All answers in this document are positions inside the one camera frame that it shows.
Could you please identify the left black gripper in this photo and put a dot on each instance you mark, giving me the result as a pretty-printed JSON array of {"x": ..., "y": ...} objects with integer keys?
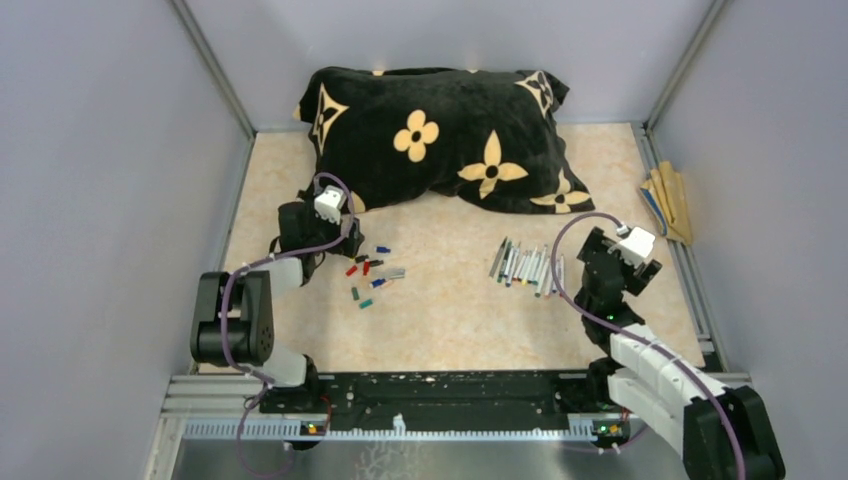
[{"x": 348, "y": 240}]

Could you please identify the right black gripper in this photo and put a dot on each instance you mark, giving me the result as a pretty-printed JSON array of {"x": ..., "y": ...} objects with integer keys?
[{"x": 639, "y": 278}]

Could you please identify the white marker red cap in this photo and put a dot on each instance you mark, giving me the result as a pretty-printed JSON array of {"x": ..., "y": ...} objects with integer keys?
[{"x": 561, "y": 276}]

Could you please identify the white marker pink cap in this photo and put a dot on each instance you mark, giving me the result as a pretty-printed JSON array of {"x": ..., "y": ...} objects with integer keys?
[{"x": 547, "y": 285}]

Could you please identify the dark green pen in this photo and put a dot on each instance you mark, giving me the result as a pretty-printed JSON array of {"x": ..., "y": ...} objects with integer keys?
[{"x": 542, "y": 272}]

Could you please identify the white marker yellow cap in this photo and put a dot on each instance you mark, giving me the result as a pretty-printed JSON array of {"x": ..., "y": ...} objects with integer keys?
[{"x": 534, "y": 252}]

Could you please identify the grey pen cap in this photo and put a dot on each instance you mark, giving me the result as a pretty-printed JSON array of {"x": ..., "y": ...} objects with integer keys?
[{"x": 395, "y": 274}]

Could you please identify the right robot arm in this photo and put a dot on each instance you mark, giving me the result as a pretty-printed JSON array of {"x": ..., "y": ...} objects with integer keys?
[{"x": 662, "y": 371}]

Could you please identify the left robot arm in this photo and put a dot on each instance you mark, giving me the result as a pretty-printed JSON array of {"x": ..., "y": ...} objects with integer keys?
[{"x": 233, "y": 324}]

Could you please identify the folded tan cloth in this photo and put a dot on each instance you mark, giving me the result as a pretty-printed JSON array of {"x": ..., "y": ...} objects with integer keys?
[{"x": 664, "y": 196}]

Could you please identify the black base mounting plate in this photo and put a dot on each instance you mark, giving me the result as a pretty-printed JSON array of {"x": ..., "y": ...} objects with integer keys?
[{"x": 490, "y": 400}]

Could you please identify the black floral pillow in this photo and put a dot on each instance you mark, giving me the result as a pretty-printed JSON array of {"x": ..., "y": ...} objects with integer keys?
[{"x": 489, "y": 138}]

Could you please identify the white cable duct strip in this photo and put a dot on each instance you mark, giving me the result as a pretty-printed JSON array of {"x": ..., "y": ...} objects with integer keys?
[{"x": 296, "y": 430}]

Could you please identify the aluminium front rail frame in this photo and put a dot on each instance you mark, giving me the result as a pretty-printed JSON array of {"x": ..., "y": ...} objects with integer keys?
[{"x": 230, "y": 396}]

